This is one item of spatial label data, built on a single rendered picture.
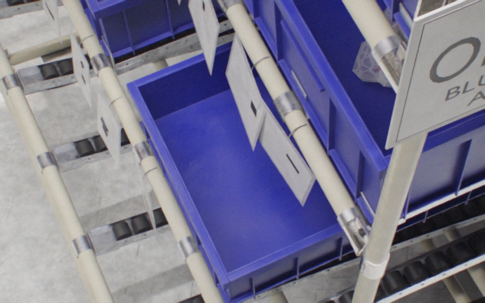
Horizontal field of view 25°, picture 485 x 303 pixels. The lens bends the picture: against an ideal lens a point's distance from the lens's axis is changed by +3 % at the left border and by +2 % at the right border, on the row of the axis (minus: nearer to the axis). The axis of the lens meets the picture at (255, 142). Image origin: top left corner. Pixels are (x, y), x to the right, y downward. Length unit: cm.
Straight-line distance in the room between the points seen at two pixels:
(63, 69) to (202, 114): 49
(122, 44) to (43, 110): 86
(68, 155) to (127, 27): 41
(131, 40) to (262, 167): 32
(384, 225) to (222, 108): 63
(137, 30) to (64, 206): 40
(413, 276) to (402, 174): 59
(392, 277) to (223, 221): 28
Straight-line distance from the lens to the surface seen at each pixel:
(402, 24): 103
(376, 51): 105
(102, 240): 206
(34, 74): 226
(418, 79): 94
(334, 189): 140
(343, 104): 123
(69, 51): 265
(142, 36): 188
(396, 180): 115
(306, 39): 127
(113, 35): 184
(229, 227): 173
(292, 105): 146
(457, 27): 90
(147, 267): 250
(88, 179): 261
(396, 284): 170
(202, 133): 180
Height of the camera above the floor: 231
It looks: 62 degrees down
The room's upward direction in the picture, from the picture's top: 2 degrees clockwise
